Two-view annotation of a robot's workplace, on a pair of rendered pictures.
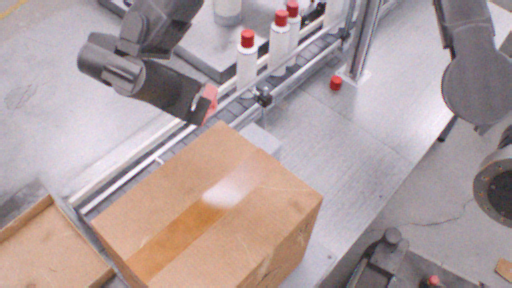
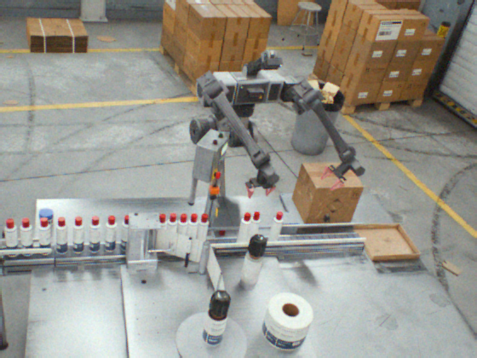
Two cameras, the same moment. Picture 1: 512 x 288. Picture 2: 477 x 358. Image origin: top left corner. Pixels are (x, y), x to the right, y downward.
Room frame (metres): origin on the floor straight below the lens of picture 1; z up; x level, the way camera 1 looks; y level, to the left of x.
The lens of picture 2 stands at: (2.92, 0.83, 2.80)
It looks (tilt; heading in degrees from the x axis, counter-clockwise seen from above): 35 degrees down; 208
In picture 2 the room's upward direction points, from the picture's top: 12 degrees clockwise
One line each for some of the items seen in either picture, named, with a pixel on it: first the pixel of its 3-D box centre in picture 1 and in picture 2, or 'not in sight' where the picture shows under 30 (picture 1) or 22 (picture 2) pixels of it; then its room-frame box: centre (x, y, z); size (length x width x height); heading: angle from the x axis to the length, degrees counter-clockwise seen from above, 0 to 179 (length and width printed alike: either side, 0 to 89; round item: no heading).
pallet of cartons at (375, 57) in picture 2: not in sight; (377, 52); (-3.31, -0.99, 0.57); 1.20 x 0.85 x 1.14; 152
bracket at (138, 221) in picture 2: not in sight; (144, 221); (1.43, -0.39, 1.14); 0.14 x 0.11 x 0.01; 139
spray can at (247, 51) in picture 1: (246, 64); (276, 228); (0.83, 0.01, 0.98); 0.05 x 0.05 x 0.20
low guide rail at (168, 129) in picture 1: (236, 80); (275, 243); (0.85, 0.03, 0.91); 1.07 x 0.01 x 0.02; 139
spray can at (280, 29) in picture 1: (279, 43); (253, 228); (0.92, -0.08, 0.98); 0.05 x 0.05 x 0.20
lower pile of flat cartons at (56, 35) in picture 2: not in sight; (56, 35); (-1.24, -4.15, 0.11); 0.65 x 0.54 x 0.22; 146
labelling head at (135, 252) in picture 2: not in sight; (142, 240); (1.43, -0.39, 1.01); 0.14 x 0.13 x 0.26; 139
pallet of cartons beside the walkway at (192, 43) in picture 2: not in sight; (211, 36); (-2.18, -2.60, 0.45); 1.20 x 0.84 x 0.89; 61
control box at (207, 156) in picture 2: not in sight; (210, 156); (1.07, -0.32, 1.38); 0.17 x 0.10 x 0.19; 14
